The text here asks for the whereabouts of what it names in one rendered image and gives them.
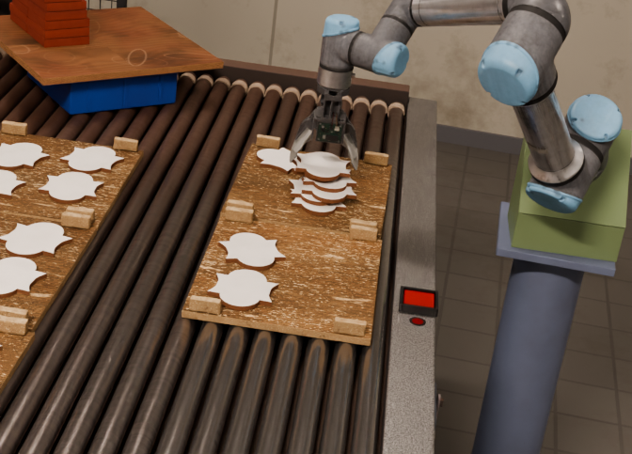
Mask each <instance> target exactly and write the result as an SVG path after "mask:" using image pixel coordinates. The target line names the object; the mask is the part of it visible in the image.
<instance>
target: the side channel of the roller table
mask: <svg viewBox="0 0 632 454"><path fill-rule="evenodd" d="M219 59H220V60H222V61H223V62H224V65H223V68H222V69H212V70H194V71H192V72H193V73H194V74H195V75H196V77H197V79H198V77H199V76H201V75H202V74H205V73H208V74H210V75H211V76H212V77H213V82H215V80H216V79H218V78H219V77H221V76H226V77H228V78H229V79H230V82H231V85H232V83H233V82H235V81H236V80H237V79H245V80H246V81H247V83H248V88H249V87H250V85H252V84H253V83H254V82H256V81H260V82H263V83H264V85H265V92H266V89H267V88H268V87H269V86H270V85H271V84H279V85H281V87H282V89H283V93H284V91H285V90H286V89H287V88H288V87H289V86H296V87H297V88H298V89H299V91H300V97H301V94H302V93H303V92H304V91H305V90H306V89H308V88H312V89H314V90H315V91H316V92H317V97H318V98H319V96H320V95H321V94H322V93H320V92H318V90H317V85H318V83H317V76H318V72H316V71H309V70H297V69H290V68H283V67H276V66H269V65H262V64H256V63H249V62H243V61H236V60H229V59H223V58H219ZM231 85H230V86H231ZM409 88H410V86H409V85H402V84H395V83H389V82H382V81H375V80H369V79H362V78H353V77H352V83H351V86H350V92H349V95H350V96H351V98H352V102H353V103H354V101H355V100H356V98H357V97H359V96H365V97H367V98H368V100H369V102H370V109H371V104H372V102H373V101H374V100H375V99H383V100H384V101H385V102H386V103H387V109H388V107H389V106H390V104H391V103H392V102H395V101H399V102H401V103H402V104H403V106H404V109H405V113H404V116H405V115H406V108H407V103H408V97H409Z"/></svg>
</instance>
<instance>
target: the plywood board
mask: <svg viewBox="0 0 632 454"><path fill-rule="evenodd" d="M87 17H88V18H89V44H84V45H72V46H60V47H48V48H44V47H43V46H42V45H41V44H39V43H38V42H37V41H36V40H35V39H33V38H32V37H31V36H30V35H29V34H27V33H26V32H25V31H24V30H22V28H21V27H20V26H19V25H17V24H16V23H15V22H13V21H12V20H11V19H10V15H0V47H1V48H2V49H3V50H4V51H5V52H6V53H8V54H9V55H10V56H11V57H12V58H13V59H14V60H15V61H17V62H18V63H19V64H20V65H21V66H22V67H23V68H24V69H25V70H27V71H28V72H29V73H30V74H31V75H32V76H33V77H34V78H36V79H37V80H38V81H39V82H40V83H41V84H42V85H43V86H48V85H58V84H67V83H78V82H87V81H97V80H106V79H117V78H126V77H136V76H145V75H155V74H165V73H174V72H184V71H194V70H212V69H222V68H223V65H224V62H223V61H222V60H220V59H219V58H217V57H216V56H214V55H212V54H211V53H209V52H208V51H206V50H205V49H203V48H202V47H200V46H199V45H197V44H196V43H194V42H193V41H191V40H190V39H189V38H187V37H186V36H184V35H183V34H181V33H180V32H178V31H177V30H175V29H174V28H172V27H171V26H169V25H168V24H166V23H164V22H163V21H161V20H160V19H159V18H157V17H156V16H154V15H153V14H151V13H150V12H148V11H147V10H145V9H144V8H142V7H133V8H104V9H89V10H88V11H87Z"/></svg>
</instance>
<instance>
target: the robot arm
mask: <svg viewBox="0 0 632 454"><path fill-rule="evenodd" d="M498 24H501V27H500V28H499V30H498V31H497V33H496V35H495V36H494V38H493V40H492V41H491V43H490V45H489V46H488V47H487V48H486V50H485V51H484V53H483V55H482V60H481V62H480V64H479V67H478V77H479V80H480V83H481V85H482V87H483V88H484V90H485V91H486V92H490V93H491V97H493V98H494V99H495V100H497V101H499V102H501V103H504V104H507V105H510V106H512V107H513V109H514V112H515V115H516V117H517V120H518V122H519V125H520V127H521V130H522V132H523V135H524V137H525V139H526V142H527V144H528V147H529V151H530V155H529V161H528V163H529V171H530V174H531V179H530V181H529V182H528V183H527V185H528V186H527V188H526V193H527V195H528V196H529V197H530V198H531V199H532V200H533V201H535V202H536V203H538V204H539V205H541V206H543V207H545V208H547V209H550V210H552V211H556V212H561V213H572V212H574V211H576V210H577V208H578V206H579V204H580V203H581V202H582V201H583V200H582V199H583V197H584V196H585V194H586V193H587V191H588V189H589V187H590V185H591V183H592V182H593V181H594V180H596V179H597V178H598V177H599V176H600V175H601V174H602V173H603V171H604V169H605V168H606V166H607V163H608V150H609V149H610V147H611V145H612V143H613V141H614V140H615V138H616V137H617V136H618V135H619V134H620V132H621V129H622V125H623V117H622V114H621V112H620V109H619V108H618V106H617V105H616V104H615V103H614V102H613V101H612V100H610V99H608V98H606V97H604V96H601V95H597V94H588V95H584V96H581V97H579V98H577V99H576V100H575V101H574V102H573V103H572V104H571V105H570V106H569V108H568V111H567V114H566V116H565V117H563V114H562V111H561V107H560V104H559V101H558V99H557V96H556V93H555V90H554V89H555V87H556V85H557V83H558V73H557V70H556V67H555V64H554V59H555V56H556V55H557V53H558V51H559V49H560V47H561V46H562V44H563V42H564V41H565V39H566V37H567V35H568V33H569V30H570V26H571V11H570V8H569V6H568V3H567V1H566V0H392V2H391V3H390V5H389V7H388V8H387V10H386V12H385V13H384V15H383V17H382V18H381V20H380V21H379V23H378V24H377V25H376V27H375V28H374V30H373V31H372V33H371V34H369V33H366V32H363V31H359V29H360V27H359V20H358V19H357V18H355V17H353V16H350V15H345V14H333V15H330V16H328V17H327V18H326V19H325V23H324V33H323V34H322V37H323V40H322V48H321V56H320V64H319V69H318V76H317V83H318V85H317V90H318V92H320V93H322V95H321V100H320V103H321V106H317V109H316V108H315V110H314V111H313V112H312V113H311V114H310V115H309V116H308V117H306V118H305V119H304V120H303V121H302V123H301V124H300V127H299V129H298V132H297V134H296V137H295V139H294V142H293V144H292V149H291V153H290V163H291V162H292V161H293V160H294V159H295V158H296V157H297V153H298V152H299V151H300V150H301V149H303V146H304V145H305V144H306V143H307V142H310V141H311V140H312V138H313V131H314V129H315V130H316V131H317V132H316V139H315V140H316V141H319V142H326V143H334V144H342V145H343V146H344V147H346V149H347V151H348V155H349V156H350V158H351V164H352V166H353V167H354V169H355V170H357V167H358V152H357V142H356V130H355V127H354V125H353V124H352V123H351V121H350V120H349V119H348V117H347V115H346V112H344V109H341V107H342V97H344V96H347V95H349V92H350V86H351V83H352V77H353V78H355V77H356V74H355V73H353V69H354V66H355V67H358V68H361V69H363V70H368V71H371V72H374V73H375V74H377V75H384V76H387V77H391V78H396V77H399V76H400V75H401V74H402V73H403V72H404V70H405V69H406V64H407V62H408V60H409V50H408V48H407V46H405V45H406V44H407V42H408V41H409V40H410V38H411V37H412V35H413V33H414V32H415V30H416V29H417V27H427V26H463V25H498Z"/></svg>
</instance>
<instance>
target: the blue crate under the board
mask: <svg viewBox="0 0 632 454"><path fill-rule="evenodd" d="M178 73H180V72H174V73H165V74H155V75H145V76H136V77H126V78H117V79H106V80H97V81H87V82H78V83H67V84H58V85H48V86H43V85H42V84H41V83H40V82H39V81H38V80H37V79H36V78H34V77H33V76H32V75H31V74H30V73H29V72H27V76H28V77H29V78H30V79H31V80H32V81H34V82H35V83H36V84H37V85H38V86H39V87H40V88H41V89H42V90H44V91H45V92H46V93H47V94H48V95H49V96H50V97H51V98H52V99H53V100H55V101H56V102H57V103H58V104H59V105H60V106H61V107H62V108H63V109H65V110H66V111H67V112H68V113H69V114H70V115H75V114H84V113H92V112H101V111H108V110H117V109H125V108H134V107H142V106H151V105H158V104H167V103H174V102H175V101H176V90H177V76H178Z"/></svg>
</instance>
